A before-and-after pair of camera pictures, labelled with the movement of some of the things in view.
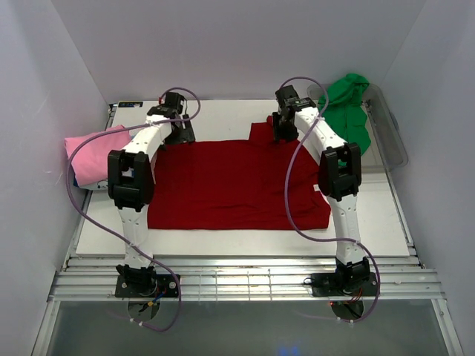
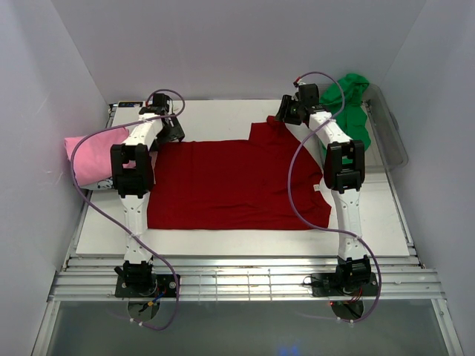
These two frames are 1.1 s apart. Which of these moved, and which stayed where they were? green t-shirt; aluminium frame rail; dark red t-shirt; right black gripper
Moved: right black gripper
Stayed: aluminium frame rail; green t-shirt; dark red t-shirt
